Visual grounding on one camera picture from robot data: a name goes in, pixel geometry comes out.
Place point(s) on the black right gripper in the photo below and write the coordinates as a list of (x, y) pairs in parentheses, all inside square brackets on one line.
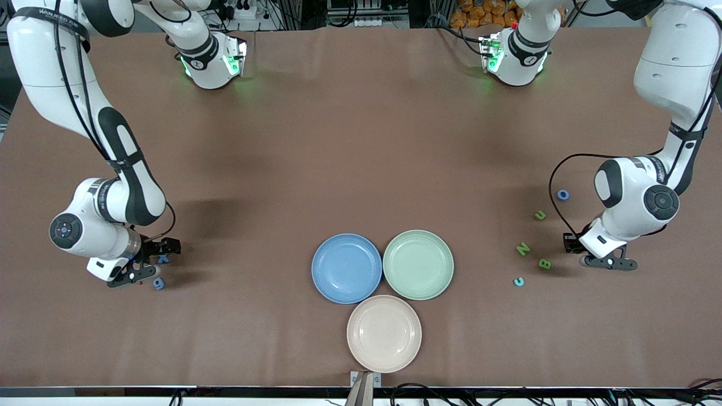
[(151, 248)]

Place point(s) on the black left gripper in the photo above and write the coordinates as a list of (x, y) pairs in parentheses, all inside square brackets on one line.
[(571, 242)]

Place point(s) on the green foam letter B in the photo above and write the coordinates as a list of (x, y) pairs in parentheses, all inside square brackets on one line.
[(545, 263)]

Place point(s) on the blue foam number 6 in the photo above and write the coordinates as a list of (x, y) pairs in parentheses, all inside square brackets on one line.
[(158, 286)]

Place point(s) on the green foam letter N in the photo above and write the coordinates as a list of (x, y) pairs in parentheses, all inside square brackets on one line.
[(523, 248)]

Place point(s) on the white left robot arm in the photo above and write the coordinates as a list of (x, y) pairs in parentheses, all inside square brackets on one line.
[(671, 73)]

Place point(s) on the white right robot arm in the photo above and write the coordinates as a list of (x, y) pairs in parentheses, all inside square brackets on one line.
[(45, 56)]

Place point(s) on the blue foam letter O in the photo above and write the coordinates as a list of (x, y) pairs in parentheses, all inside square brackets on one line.
[(559, 195)]

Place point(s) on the teal foam letter C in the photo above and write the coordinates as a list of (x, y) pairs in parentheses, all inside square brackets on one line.
[(520, 284)]

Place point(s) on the green plate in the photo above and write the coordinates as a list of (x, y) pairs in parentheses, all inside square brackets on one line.
[(417, 265)]

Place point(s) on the blue plate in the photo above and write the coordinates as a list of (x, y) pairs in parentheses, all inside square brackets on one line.
[(347, 270)]

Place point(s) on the pink beige plate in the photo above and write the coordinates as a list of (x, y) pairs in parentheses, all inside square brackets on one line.
[(383, 334)]

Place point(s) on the brown table cover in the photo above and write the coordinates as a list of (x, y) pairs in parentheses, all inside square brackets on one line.
[(361, 141)]

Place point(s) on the orange snack bag pile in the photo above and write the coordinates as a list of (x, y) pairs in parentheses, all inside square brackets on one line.
[(479, 14)]

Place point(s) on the white power strip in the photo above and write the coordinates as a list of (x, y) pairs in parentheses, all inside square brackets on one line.
[(365, 22), (245, 11)]

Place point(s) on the metal clamp bracket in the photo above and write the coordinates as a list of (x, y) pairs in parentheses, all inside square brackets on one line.
[(364, 389)]

